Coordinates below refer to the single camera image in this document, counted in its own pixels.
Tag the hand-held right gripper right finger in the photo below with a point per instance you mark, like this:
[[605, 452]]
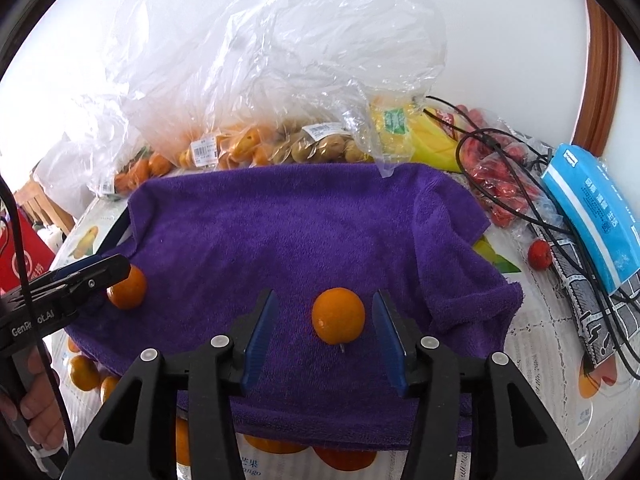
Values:
[[387, 350]]

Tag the brown wooden door frame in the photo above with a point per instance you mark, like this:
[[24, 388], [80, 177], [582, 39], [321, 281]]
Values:
[[600, 75]]

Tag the white plastic bag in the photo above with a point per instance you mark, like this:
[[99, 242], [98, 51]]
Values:
[[60, 175]]

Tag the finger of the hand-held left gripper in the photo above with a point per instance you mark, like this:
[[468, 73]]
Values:
[[95, 275]]

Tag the fruit print tablecloth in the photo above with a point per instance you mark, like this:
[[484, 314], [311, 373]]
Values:
[[540, 360]]

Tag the person's left hand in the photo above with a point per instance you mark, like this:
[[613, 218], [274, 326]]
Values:
[[42, 410]]

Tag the clear bag of longans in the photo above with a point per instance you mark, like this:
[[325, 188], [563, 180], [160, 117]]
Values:
[[325, 147]]

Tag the small orange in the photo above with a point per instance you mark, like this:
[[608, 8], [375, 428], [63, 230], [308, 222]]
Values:
[[129, 290], [338, 316]]

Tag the clear bag of leafy tangerines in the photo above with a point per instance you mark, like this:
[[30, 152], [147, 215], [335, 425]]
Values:
[[150, 167]]

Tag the red cherry tomato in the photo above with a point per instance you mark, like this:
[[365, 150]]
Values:
[[540, 254]]

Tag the black tray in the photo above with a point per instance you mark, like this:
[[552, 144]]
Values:
[[116, 232]]

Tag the yellow fruit in clear bag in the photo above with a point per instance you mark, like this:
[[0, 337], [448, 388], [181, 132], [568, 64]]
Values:
[[430, 140]]

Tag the grey patterned pouch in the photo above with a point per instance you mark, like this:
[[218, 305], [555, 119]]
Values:
[[585, 310]]

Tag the red paper bag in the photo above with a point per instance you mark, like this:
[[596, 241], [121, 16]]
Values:
[[25, 260]]

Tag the blue tissue pack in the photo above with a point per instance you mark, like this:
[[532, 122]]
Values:
[[590, 210]]

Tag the purple towel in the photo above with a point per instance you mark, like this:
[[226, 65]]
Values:
[[300, 235]]

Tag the clear bag of cherry tomatoes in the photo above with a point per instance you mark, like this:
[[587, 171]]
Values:
[[495, 180]]

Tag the wooden chair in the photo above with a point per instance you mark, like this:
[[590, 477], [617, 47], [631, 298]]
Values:
[[35, 200]]

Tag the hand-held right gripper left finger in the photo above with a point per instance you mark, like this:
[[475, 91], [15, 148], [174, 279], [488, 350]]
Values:
[[260, 345]]

